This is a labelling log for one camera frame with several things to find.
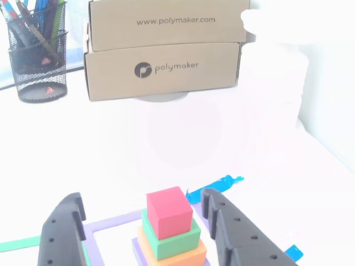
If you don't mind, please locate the white plastic basket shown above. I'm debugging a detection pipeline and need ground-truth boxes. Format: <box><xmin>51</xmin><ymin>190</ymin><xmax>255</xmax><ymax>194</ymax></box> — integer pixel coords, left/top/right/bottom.
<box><xmin>240</xmin><ymin>8</ymin><xmax>310</xmax><ymax>128</ymax></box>

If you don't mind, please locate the small red cube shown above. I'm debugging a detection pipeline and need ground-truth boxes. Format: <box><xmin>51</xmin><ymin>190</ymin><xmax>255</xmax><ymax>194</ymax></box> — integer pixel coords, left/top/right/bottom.
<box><xmin>146</xmin><ymin>186</ymin><xmax>194</xmax><ymax>241</ymax></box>

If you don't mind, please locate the pale blue sheet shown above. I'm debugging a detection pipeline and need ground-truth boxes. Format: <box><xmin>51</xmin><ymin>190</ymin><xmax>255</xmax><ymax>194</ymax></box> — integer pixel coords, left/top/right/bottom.
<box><xmin>65</xmin><ymin>45</ymin><xmax>85</xmax><ymax>70</ymax></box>

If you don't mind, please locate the blue red striped pen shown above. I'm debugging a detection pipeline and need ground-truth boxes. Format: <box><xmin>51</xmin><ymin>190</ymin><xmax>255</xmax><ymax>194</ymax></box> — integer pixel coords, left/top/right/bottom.
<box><xmin>0</xmin><ymin>0</ymin><xmax>16</xmax><ymax>23</ymax></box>

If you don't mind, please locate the blue tape strip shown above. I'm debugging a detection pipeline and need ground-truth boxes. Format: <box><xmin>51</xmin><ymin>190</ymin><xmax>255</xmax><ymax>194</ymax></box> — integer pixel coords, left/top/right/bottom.
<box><xmin>284</xmin><ymin>243</ymin><xmax>305</xmax><ymax>263</ymax></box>
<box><xmin>185</xmin><ymin>174</ymin><xmax>245</xmax><ymax>203</ymax></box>

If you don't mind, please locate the grey pen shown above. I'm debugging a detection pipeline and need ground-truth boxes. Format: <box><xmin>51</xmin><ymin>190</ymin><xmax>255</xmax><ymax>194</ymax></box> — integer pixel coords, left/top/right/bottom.
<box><xmin>15</xmin><ymin>0</ymin><xmax>64</xmax><ymax>63</ymax></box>

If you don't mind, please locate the cardboard box with web address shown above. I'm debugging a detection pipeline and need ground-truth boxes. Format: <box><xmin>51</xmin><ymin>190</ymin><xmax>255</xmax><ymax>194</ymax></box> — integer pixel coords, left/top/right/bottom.
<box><xmin>87</xmin><ymin>0</ymin><xmax>251</xmax><ymax>53</ymax></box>

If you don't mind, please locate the orange square block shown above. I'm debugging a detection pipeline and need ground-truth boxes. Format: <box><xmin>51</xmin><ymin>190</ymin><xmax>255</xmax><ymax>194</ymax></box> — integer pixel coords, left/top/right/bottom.
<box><xmin>137</xmin><ymin>226</ymin><xmax>208</xmax><ymax>266</ymax></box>

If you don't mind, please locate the green pen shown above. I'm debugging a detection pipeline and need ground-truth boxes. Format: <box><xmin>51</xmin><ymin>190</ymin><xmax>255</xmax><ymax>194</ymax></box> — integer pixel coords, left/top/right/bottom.
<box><xmin>49</xmin><ymin>0</ymin><xmax>67</xmax><ymax>42</ymax></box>

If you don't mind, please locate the large purple square block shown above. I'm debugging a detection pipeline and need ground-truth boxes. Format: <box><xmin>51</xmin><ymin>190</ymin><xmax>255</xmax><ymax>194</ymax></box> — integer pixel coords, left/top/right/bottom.
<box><xmin>131</xmin><ymin>237</ymin><xmax>212</xmax><ymax>266</ymax></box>

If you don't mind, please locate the purple square frame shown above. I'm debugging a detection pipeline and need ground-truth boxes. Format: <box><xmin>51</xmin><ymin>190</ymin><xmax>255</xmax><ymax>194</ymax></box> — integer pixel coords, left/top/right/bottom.
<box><xmin>82</xmin><ymin>202</ymin><xmax>212</xmax><ymax>266</ymax></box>

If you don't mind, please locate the brown cardboard box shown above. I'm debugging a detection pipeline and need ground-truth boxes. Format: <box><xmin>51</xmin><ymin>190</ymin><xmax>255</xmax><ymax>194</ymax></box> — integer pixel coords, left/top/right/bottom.
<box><xmin>83</xmin><ymin>42</ymin><xmax>242</xmax><ymax>103</ymax></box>

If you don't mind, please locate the green square block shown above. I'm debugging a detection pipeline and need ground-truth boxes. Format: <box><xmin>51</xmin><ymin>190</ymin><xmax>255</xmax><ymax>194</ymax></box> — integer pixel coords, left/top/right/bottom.
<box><xmin>141</xmin><ymin>209</ymin><xmax>202</xmax><ymax>262</ymax></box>

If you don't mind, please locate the black mesh object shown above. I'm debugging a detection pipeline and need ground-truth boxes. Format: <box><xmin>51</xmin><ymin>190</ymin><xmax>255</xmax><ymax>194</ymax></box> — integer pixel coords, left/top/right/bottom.
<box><xmin>6</xmin><ymin>2</ymin><xmax>69</xmax><ymax>104</ymax></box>

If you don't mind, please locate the green square frame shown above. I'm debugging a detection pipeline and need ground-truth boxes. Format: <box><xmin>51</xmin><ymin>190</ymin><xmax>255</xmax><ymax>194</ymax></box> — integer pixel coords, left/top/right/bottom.
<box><xmin>0</xmin><ymin>235</ymin><xmax>92</xmax><ymax>266</ymax></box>

